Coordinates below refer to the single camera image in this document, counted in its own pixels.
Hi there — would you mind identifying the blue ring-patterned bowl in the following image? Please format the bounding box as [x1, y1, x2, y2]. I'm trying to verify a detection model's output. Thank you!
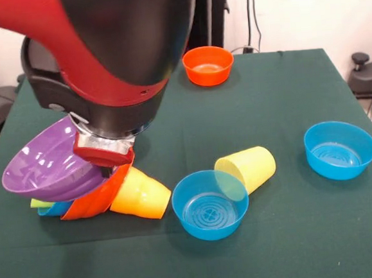
[302, 117, 372, 184]
[170, 166, 252, 244]

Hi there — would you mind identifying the dark green table cloth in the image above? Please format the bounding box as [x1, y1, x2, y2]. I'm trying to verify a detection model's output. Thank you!
[0, 42, 372, 278]

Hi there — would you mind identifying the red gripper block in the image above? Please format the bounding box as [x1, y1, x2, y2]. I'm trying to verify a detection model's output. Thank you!
[72, 130, 137, 182]

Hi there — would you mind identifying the white cable with plug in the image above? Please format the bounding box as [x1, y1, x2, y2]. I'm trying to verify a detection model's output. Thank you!
[231, 45, 254, 55]

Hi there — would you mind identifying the small red-orange bowl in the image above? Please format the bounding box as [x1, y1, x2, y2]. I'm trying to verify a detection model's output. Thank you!
[180, 44, 236, 89]

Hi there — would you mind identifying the yellow cup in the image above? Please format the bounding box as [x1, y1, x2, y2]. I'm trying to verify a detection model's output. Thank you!
[212, 144, 278, 198]

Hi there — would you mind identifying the green cup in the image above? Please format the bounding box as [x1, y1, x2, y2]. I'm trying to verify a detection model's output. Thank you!
[29, 196, 55, 210]

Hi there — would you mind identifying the orange cup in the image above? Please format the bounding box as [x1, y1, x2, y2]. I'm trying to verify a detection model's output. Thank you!
[107, 164, 174, 223]

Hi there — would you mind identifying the purple bowl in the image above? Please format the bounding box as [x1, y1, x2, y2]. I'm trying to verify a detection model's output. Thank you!
[0, 112, 114, 207]

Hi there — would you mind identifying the large orange bowl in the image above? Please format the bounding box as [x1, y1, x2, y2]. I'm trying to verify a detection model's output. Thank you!
[56, 162, 140, 222]

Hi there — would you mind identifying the large deep blue bowl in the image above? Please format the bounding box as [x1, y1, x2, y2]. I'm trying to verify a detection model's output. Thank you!
[37, 200, 75, 218]

